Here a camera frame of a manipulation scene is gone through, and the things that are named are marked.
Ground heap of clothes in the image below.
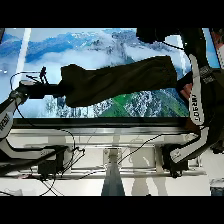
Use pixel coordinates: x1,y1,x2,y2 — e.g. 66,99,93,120
210,28,224,69

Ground black cable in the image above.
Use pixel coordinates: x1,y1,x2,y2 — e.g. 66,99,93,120
13,101,87,197
9,70,42,92
117,133,164,165

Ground dark green pants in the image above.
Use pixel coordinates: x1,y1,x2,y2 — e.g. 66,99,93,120
59,55,179,109

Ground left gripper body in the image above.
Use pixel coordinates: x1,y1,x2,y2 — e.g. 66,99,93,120
29,82,67,100

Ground silver frame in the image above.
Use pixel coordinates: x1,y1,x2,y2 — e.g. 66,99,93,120
0,127,224,197

